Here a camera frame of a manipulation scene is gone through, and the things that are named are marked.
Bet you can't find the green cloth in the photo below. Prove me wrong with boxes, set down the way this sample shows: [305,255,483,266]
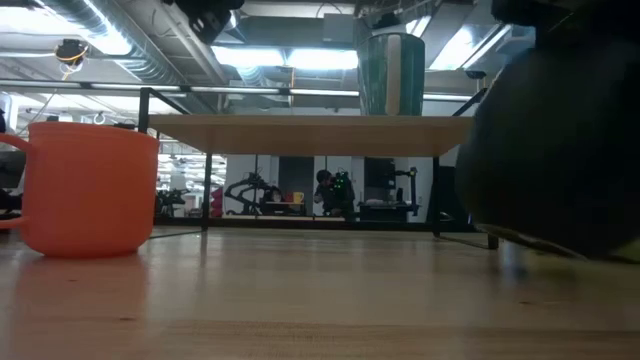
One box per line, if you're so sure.
[477,222,640,266]

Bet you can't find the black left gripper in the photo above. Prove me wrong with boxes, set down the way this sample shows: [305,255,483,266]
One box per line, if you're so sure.
[174,0,246,45]

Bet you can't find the dark mug blue interior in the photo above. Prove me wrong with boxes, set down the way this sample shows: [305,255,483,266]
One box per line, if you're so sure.
[454,42,640,262]

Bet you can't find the teal mug white interior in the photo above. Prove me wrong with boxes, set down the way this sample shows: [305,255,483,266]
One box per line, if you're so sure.
[355,32,427,117]

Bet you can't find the orange plastic cup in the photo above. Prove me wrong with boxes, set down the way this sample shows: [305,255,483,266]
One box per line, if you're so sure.
[0,121,161,260]

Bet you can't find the black metal table frame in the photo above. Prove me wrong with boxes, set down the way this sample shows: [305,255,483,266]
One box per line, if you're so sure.
[149,214,476,234]

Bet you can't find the yellow black cord reel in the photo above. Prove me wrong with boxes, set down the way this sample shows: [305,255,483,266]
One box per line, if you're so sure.
[53,38,90,67]

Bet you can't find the wooden shelf black metal legs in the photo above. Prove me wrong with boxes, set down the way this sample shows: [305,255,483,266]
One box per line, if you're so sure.
[137,87,501,251]

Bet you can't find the grey background monitor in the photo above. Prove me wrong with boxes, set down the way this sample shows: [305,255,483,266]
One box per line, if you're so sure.
[0,149,27,190]

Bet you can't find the grey ceiling box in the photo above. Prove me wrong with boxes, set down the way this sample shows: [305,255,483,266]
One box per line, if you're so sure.
[322,13,357,44]

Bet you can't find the black background workstation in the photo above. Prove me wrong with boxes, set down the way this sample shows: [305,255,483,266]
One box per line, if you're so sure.
[358,167,421,222]

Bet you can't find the black background panel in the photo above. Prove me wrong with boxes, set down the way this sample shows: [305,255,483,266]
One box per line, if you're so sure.
[438,164,474,227]

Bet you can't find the person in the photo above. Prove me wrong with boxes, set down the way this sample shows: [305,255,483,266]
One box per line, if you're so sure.
[313,168,357,220]

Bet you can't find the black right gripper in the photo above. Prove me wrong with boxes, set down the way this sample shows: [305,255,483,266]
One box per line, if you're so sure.
[492,0,640,51]

